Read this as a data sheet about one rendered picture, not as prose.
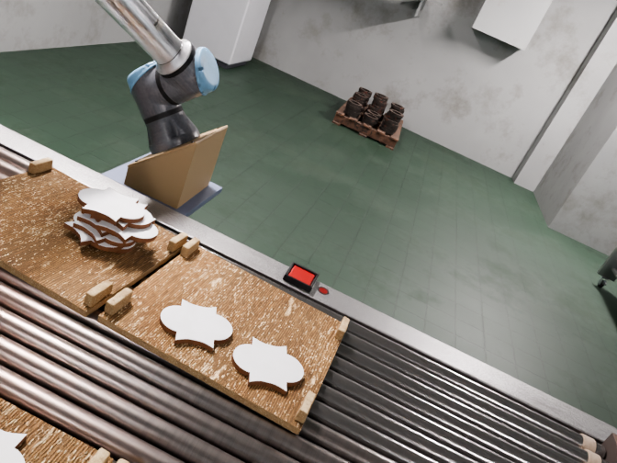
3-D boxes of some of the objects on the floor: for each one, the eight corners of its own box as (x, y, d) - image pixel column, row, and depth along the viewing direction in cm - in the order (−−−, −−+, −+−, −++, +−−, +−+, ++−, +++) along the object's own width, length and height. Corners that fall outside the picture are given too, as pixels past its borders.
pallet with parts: (402, 131, 735) (416, 103, 716) (393, 151, 628) (409, 118, 610) (347, 106, 742) (359, 76, 723) (328, 120, 635) (342, 87, 616)
